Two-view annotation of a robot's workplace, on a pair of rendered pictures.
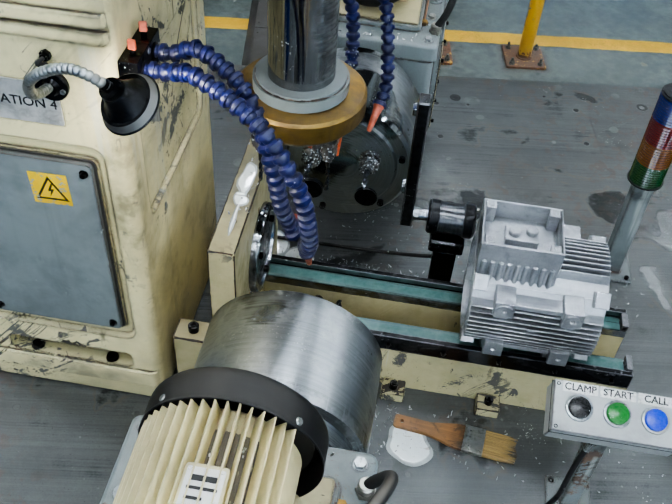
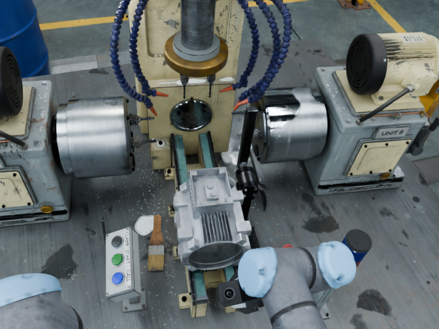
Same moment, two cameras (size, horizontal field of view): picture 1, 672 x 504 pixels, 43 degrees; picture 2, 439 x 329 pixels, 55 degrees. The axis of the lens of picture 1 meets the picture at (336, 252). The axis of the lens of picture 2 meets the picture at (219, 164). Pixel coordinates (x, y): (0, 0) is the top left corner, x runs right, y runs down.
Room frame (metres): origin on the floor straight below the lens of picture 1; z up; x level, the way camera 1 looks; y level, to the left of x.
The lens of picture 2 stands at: (0.71, -0.90, 2.05)
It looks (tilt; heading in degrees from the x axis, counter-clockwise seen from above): 51 degrees down; 69
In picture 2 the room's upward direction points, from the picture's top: 7 degrees clockwise
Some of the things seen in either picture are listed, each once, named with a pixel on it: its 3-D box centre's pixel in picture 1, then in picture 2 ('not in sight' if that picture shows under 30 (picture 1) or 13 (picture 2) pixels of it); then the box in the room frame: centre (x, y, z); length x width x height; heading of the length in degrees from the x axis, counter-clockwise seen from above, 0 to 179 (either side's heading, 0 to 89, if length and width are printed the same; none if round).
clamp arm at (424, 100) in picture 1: (415, 163); (246, 140); (1.08, -0.12, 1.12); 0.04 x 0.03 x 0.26; 84
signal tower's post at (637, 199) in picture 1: (641, 188); (333, 278); (1.20, -0.54, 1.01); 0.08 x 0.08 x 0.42; 84
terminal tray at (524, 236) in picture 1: (518, 243); (210, 193); (0.93, -0.27, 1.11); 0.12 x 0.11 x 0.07; 84
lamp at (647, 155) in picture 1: (657, 149); not in sight; (1.20, -0.54, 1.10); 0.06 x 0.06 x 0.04
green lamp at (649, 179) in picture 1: (648, 169); not in sight; (1.20, -0.54, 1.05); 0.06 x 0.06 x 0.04
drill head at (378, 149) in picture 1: (351, 121); (292, 123); (1.29, -0.01, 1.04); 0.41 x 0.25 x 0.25; 174
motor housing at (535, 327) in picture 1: (531, 289); (210, 224); (0.93, -0.31, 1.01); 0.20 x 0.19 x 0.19; 84
